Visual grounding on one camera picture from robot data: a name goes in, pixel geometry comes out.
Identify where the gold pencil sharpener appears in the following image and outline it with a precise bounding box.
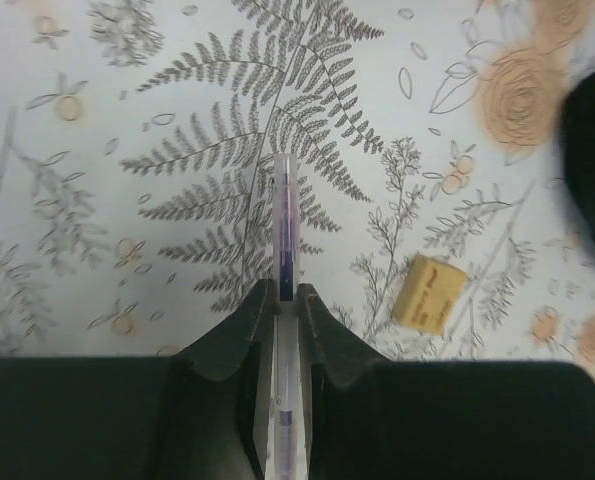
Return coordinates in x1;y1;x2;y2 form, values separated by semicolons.
392;255;466;335

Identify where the floral patterned table mat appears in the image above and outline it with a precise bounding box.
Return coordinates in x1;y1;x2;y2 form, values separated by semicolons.
0;1;595;374

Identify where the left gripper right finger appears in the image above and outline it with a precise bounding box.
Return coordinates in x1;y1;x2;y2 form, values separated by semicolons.
297;284;595;479

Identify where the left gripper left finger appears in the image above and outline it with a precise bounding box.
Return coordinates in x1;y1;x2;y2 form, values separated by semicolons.
0;280;276;479

